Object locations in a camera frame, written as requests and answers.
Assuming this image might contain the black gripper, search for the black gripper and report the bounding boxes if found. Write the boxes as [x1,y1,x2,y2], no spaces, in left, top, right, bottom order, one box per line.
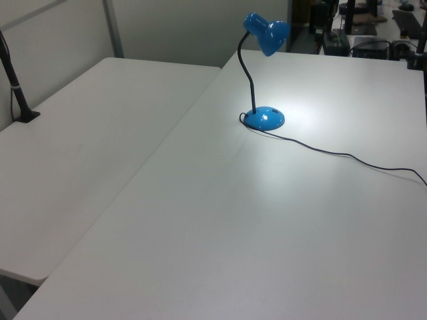
[310,2,335,45]

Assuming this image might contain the blue gooseneck desk lamp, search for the blue gooseneck desk lamp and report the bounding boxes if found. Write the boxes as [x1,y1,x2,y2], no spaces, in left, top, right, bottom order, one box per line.
[238,11,290,131]

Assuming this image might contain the black box with green label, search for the black box with green label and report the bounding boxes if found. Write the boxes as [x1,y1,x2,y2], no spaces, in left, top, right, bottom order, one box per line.
[321,30,352,56]

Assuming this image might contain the black monitor stand pole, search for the black monitor stand pole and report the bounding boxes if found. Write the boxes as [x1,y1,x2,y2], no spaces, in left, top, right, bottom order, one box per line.
[345,0,357,35]

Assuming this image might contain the black electronics box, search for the black electronics box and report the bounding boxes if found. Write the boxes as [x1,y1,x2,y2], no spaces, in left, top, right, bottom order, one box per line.
[352,35,392,61]

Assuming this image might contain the black clamp stand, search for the black clamp stand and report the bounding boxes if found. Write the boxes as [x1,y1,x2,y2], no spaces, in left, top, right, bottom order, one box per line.
[404,19,427,71]

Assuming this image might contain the white side table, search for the white side table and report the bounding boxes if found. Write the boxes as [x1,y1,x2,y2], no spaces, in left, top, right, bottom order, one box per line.
[0,57,223,281]

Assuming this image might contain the black lamp power cable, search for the black lamp power cable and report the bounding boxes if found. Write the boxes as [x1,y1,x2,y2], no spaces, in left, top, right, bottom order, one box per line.
[238,112,427,187]

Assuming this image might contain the black camera stand pole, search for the black camera stand pole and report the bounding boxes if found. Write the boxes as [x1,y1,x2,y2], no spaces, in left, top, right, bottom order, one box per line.
[0,29,41,124]

